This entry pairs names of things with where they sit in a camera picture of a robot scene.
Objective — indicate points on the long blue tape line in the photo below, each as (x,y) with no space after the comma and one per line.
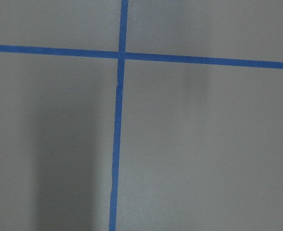
(118,113)

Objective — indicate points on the cross blue tape line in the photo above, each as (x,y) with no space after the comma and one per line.
(141,56)

